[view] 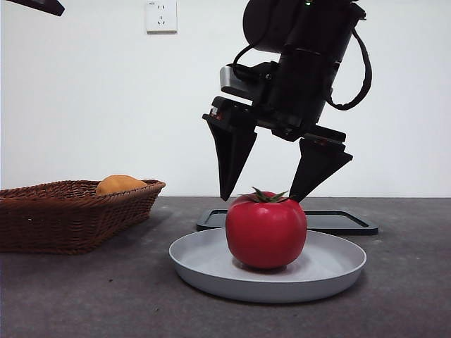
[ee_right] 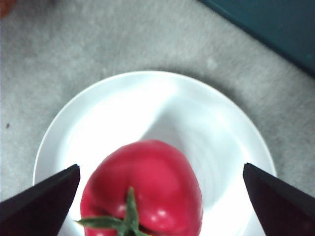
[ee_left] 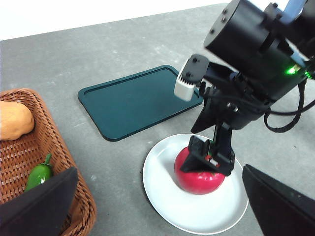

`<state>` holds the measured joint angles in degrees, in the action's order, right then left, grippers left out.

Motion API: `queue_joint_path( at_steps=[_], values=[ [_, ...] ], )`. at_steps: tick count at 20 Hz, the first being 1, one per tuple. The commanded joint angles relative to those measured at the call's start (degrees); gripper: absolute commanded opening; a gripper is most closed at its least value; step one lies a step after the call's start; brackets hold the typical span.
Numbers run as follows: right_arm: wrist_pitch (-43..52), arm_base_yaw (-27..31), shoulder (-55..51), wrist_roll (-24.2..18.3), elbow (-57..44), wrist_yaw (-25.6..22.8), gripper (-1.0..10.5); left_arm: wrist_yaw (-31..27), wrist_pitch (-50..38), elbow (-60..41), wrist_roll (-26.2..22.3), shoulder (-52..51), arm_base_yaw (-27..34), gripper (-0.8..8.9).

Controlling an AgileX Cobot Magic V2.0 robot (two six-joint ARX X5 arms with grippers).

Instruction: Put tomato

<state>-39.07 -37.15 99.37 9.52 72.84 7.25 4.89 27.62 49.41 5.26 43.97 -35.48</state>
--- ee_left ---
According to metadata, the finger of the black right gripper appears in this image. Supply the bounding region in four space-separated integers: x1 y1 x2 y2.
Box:
180 136 212 172
209 122 235 177

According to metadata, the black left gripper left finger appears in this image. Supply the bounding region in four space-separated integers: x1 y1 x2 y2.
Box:
0 167 79 236

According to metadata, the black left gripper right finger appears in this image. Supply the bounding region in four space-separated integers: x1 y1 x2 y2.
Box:
242 164 315 236

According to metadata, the red tomato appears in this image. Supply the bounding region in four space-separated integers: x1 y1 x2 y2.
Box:
174 147 226 195

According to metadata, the green pepper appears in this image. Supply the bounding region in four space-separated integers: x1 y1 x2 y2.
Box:
24 153 54 192

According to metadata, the pale grey round plate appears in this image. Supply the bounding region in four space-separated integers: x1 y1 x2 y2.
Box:
142 133 249 235

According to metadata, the brown wicker basket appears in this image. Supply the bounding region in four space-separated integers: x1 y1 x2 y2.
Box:
0 88 97 236

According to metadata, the dark green rectangular tray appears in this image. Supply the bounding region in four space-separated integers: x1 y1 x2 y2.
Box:
77 64 204 142

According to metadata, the pale grey right wrist camera box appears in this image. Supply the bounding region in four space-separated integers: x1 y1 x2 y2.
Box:
173 54 210 101

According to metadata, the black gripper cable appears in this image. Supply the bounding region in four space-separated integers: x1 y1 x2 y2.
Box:
264 81 315 132

